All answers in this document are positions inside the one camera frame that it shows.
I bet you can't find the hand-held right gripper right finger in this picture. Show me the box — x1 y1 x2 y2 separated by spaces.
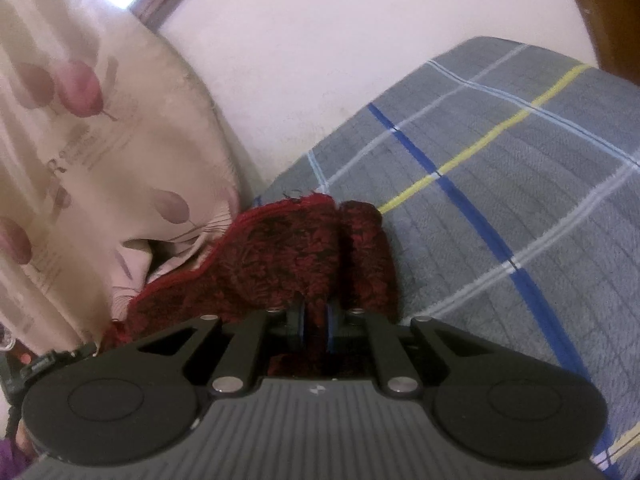
324 302 503 401

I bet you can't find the brown wooden door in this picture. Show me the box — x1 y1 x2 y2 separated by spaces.
555 0 640 83

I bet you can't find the grey plaid bedsheet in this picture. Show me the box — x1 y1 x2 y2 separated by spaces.
250 35 640 480

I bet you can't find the person's left forearm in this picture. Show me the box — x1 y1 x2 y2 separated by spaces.
0 422 32 480

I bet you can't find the beige leaf print curtain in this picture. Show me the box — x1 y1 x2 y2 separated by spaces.
0 0 251 361

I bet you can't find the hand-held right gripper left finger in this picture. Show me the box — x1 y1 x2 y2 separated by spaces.
133 300 309 401

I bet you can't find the dark red knit garment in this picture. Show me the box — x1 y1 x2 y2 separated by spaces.
100 194 402 382

